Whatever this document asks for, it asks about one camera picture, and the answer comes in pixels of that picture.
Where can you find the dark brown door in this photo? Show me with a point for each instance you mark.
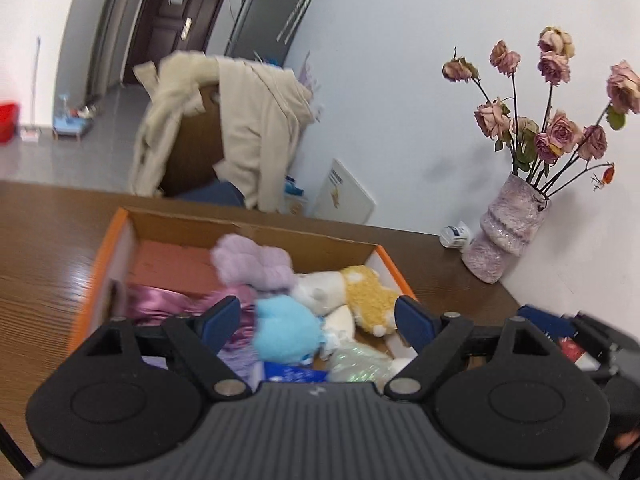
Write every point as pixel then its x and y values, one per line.
pixel 170 25

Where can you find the dried pink roses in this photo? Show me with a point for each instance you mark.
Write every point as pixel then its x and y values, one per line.
pixel 555 130

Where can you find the mop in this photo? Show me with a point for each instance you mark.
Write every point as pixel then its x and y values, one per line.
pixel 34 90

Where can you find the light blue plush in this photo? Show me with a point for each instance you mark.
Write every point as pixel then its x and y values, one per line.
pixel 287 327

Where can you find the grey fridge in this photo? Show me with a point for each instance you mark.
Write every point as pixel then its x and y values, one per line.
pixel 265 15

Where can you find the brown chair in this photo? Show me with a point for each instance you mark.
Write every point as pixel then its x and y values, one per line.
pixel 195 150

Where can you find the white umbrella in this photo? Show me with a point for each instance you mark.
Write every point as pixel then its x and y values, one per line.
pixel 297 10

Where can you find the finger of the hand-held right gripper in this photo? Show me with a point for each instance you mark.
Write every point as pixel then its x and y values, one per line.
pixel 597 332
pixel 547 322

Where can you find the pink satin scrunchie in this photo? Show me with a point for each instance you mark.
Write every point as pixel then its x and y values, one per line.
pixel 160 302

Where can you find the lavender towel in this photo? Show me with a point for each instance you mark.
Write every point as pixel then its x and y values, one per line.
pixel 250 260

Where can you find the small blue stool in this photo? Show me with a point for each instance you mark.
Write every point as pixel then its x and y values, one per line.
pixel 72 127

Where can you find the white board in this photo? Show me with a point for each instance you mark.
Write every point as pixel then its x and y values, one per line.
pixel 345 192

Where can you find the purple knit cloth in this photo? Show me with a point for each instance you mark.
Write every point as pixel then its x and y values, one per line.
pixel 240 362

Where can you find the white soft pad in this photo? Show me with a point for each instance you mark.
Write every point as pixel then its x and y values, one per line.
pixel 340 322

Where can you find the white and yellow plush toy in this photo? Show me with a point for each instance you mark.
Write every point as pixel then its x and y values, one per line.
pixel 365 300

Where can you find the red cardboard box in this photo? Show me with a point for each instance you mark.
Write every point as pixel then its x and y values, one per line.
pixel 95 280

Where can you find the blue tissue packet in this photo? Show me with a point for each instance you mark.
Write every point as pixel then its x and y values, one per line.
pixel 292 372

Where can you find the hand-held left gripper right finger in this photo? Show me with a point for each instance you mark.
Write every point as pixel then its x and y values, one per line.
pixel 415 322

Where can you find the pale pink rack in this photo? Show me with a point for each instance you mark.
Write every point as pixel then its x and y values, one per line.
pixel 309 85

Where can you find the pink textured vase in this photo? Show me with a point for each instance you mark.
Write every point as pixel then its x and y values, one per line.
pixel 507 230

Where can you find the beige coat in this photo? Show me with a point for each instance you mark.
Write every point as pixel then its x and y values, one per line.
pixel 250 125

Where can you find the green mesh sponge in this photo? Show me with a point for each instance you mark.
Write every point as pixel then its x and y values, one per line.
pixel 360 362

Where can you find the red and black box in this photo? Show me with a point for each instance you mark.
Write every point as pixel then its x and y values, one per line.
pixel 575 351

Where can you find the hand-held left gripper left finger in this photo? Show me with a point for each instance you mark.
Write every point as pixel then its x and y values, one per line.
pixel 222 320

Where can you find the red bucket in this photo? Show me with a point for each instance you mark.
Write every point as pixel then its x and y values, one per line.
pixel 7 122

